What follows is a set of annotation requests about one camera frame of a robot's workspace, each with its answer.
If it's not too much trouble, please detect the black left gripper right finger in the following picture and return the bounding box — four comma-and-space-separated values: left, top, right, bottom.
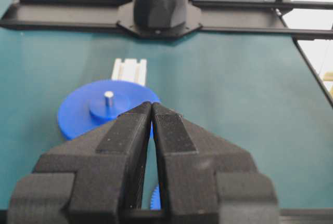
151, 103, 279, 223

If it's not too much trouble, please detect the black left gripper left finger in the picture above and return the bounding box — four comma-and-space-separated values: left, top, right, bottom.
7, 102, 151, 223

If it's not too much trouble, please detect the small blue gear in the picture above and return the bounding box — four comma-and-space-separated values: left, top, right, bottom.
150, 186, 161, 210

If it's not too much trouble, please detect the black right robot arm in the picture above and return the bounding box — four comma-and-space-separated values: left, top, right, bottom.
117, 0, 202, 39

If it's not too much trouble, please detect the large blue gear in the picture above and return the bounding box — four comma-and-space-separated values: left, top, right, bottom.
58, 80, 160, 140

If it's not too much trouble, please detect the steel shaft in large gear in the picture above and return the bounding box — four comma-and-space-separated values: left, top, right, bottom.
104, 91, 114, 107

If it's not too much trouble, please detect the aluminium extrusion rail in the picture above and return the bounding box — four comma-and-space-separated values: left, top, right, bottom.
111, 58, 147, 86

